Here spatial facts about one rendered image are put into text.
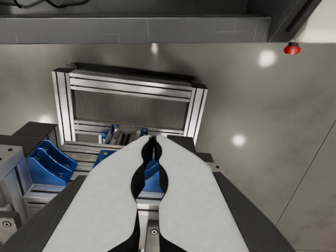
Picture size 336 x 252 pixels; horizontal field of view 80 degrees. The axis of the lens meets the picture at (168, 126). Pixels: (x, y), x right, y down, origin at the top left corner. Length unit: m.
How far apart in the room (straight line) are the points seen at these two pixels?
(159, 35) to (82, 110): 0.98
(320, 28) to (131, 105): 0.98
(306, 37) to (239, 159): 1.45
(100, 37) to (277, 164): 1.77
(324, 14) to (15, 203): 0.72
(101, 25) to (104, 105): 0.89
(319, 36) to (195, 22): 0.20
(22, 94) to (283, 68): 1.74
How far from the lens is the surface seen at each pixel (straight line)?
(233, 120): 1.57
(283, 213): 2.46
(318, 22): 0.42
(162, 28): 0.37
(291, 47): 0.61
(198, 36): 0.38
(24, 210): 0.68
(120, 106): 1.23
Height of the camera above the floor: 1.32
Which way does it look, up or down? 62 degrees down
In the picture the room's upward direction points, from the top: 176 degrees clockwise
